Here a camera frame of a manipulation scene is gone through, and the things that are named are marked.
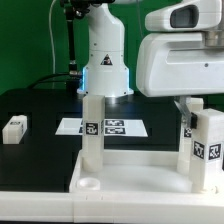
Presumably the white cable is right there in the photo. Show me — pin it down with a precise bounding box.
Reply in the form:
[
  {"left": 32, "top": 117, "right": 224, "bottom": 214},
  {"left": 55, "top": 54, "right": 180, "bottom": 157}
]
[{"left": 48, "top": 0, "right": 60, "bottom": 90}]

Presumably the white marker sheet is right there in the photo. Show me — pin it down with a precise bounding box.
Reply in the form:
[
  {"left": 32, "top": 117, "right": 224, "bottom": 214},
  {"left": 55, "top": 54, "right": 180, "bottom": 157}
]
[{"left": 56, "top": 118, "right": 148, "bottom": 137}]

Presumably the white desk top tray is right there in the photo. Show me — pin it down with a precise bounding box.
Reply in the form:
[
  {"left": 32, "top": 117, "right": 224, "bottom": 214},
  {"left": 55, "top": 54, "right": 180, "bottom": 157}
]
[{"left": 68, "top": 147, "right": 224, "bottom": 198}]

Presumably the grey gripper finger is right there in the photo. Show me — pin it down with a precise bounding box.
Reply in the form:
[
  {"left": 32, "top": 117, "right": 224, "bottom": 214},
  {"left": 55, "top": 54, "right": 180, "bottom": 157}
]
[{"left": 174, "top": 96, "right": 198, "bottom": 129}]

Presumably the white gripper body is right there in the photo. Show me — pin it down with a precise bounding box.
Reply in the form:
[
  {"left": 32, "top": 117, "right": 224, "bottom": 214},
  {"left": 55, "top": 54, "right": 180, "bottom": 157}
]
[{"left": 136, "top": 0, "right": 224, "bottom": 97}]

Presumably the white front fence bar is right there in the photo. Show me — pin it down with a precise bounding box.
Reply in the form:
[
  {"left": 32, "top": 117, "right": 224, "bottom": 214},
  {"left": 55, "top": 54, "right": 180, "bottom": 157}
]
[{"left": 0, "top": 192, "right": 224, "bottom": 224}]

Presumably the black camera pole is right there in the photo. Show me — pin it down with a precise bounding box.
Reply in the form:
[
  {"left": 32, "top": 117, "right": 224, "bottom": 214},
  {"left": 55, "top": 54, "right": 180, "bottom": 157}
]
[{"left": 60, "top": 0, "right": 89, "bottom": 78}]

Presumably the black cable bundle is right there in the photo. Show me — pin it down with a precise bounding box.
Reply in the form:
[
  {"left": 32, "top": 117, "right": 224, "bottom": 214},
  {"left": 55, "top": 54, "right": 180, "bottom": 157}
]
[{"left": 27, "top": 72, "right": 83, "bottom": 90}]

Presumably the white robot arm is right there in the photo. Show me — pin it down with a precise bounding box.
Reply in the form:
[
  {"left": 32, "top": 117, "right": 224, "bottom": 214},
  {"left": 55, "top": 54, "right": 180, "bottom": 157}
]
[{"left": 83, "top": 0, "right": 224, "bottom": 127}]

